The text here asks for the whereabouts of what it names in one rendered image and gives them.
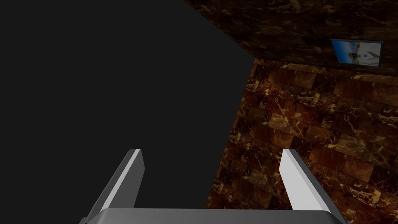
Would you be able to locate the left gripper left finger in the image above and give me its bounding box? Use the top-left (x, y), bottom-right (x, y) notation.
top-left (88, 149), bottom-right (145, 221)

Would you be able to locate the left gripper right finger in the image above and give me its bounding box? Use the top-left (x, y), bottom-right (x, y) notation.
top-left (279, 149), bottom-right (342, 217)

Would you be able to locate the blue framed wall picture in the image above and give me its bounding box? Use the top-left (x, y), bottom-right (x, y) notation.
top-left (330, 39), bottom-right (384, 68)

